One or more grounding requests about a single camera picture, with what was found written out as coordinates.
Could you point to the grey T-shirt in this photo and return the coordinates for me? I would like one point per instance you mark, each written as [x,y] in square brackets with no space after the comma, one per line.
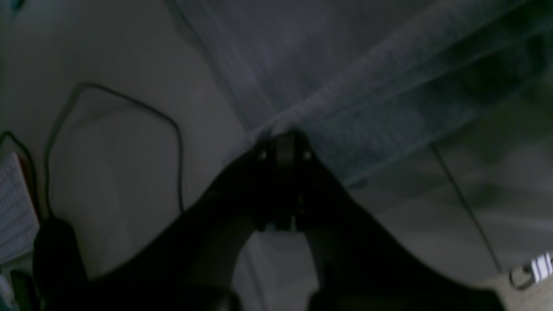
[367,81]

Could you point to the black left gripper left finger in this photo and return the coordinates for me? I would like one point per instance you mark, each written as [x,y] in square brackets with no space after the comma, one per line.
[187,262]

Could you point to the white paper stack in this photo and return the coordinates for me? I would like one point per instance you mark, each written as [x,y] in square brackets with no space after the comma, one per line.
[19,223]

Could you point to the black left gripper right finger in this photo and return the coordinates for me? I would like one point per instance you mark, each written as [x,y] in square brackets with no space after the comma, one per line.
[360,265]

